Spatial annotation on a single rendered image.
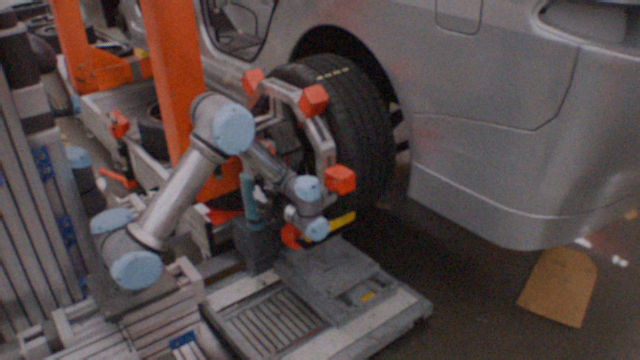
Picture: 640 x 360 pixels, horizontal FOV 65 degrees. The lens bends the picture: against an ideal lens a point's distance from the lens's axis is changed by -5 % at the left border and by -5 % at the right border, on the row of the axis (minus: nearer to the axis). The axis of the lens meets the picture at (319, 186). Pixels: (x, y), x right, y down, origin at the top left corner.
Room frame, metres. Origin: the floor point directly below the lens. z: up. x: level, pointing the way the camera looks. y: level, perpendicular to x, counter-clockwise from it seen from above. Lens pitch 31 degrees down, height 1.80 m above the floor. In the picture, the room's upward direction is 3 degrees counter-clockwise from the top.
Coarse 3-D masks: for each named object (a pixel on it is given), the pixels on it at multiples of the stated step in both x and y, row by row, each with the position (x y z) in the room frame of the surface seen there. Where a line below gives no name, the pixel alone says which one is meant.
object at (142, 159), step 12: (84, 96) 3.96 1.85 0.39; (84, 108) 3.90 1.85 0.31; (96, 108) 3.67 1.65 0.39; (96, 120) 3.63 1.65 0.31; (108, 120) 3.42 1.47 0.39; (108, 132) 3.39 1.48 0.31; (108, 144) 3.47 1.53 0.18; (132, 144) 3.00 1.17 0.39; (132, 156) 2.97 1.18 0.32; (144, 156) 2.82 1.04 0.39; (144, 168) 2.82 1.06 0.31; (156, 168) 2.65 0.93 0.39; (156, 180) 2.66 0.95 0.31; (192, 216) 2.26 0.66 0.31; (204, 216) 2.21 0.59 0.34; (204, 228) 2.16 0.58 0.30
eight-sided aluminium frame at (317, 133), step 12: (264, 84) 1.92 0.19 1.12; (276, 84) 1.93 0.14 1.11; (252, 96) 2.00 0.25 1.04; (264, 96) 2.01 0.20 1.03; (276, 96) 1.86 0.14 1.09; (288, 96) 1.78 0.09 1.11; (252, 108) 2.02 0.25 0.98; (300, 120) 1.74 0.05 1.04; (312, 120) 1.75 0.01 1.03; (312, 132) 1.68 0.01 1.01; (324, 132) 1.70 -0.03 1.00; (312, 144) 1.68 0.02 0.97; (324, 144) 1.66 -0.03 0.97; (324, 156) 1.64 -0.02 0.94; (324, 168) 1.64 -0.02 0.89; (264, 180) 1.99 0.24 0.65; (324, 192) 1.64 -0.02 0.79; (324, 204) 1.64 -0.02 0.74
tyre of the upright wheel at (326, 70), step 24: (288, 72) 1.93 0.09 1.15; (312, 72) 1.86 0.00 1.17; (336, 72) 1.88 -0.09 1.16; (360, 72) 1.91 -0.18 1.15; (336, 96) 1.77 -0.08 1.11; (360, 96) 1.81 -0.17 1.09; (336, 120) 1.70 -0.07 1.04; (360, 120) 1.74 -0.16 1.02; (384, 120) 1.78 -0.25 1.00; (336, 144) 1.71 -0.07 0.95; (360, 144) 1.69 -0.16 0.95; (384, 144) 1.74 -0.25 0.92; (360, 168) 1.67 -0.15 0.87; (384, 168) 1.74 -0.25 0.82; (360, 192) 1.69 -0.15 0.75; (336, 216) 1.72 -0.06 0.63
